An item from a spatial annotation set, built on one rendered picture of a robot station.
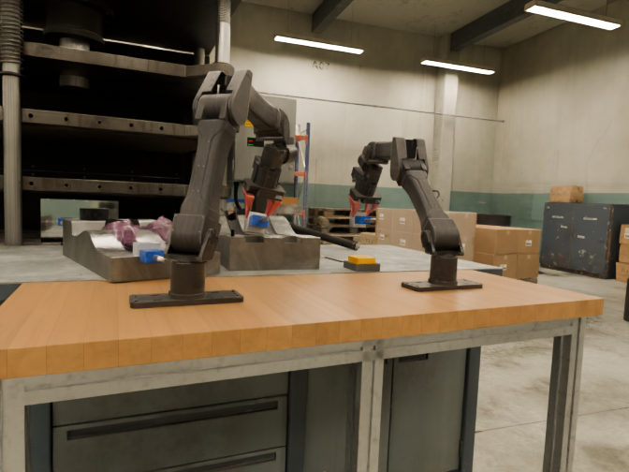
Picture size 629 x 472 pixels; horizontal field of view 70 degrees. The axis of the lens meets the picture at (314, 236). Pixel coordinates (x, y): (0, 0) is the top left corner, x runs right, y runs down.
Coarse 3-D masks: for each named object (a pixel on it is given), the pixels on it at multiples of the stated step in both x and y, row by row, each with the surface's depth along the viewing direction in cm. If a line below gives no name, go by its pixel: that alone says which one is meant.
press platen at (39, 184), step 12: (0, 180) 164; (24, 180) 167; (36, 180) 168; (48, 180) 170; (60, 180) 171; (72, 180) 173; (84, 180) 174; (96, 180) 176; (96, 192) 176; (108, 192) 178; (120, 192) 180; (132, 192) 181; (144, 192) 183; (156, 192) 185; (168, 192) 187; (180, 192) 188; (228, 192) 188
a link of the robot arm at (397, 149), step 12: (372, 144) 146; (384, 144) 139; (396, 144) 125; (408, 144) 129; (420, 144) 127; (372, 156) 146; (384, 156) 139; (396, 156) 125; (408, 156) 129; (420, 156) 125; (396, 168) 124; (396, 180) 125
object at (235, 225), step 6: (222, 210) 150; (234, 210) 152; (240, 210) 153; (252, 210) 154; (234, 216) 150; (228, 222) 144; (234, 222) 145; (270, 222) 149; (234, 228) 142; (240, 228) 142; (270, 228) 147; (246, 234) 134; (270, 234) 137; (276, 234) 142; (282, 234) 137; (288, 234) 132
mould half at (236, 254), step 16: (224, 224) 142; (272, 224) 148; (288, 224) 151; (224, 240) 123; (240, 240) 118; (272, 240) 121; (304, 240) 125; (224, 256) 123; (240, 256) 118; (256, 256) 120; (272, 256) 122; (288, 256) 124; (304, 256) 125
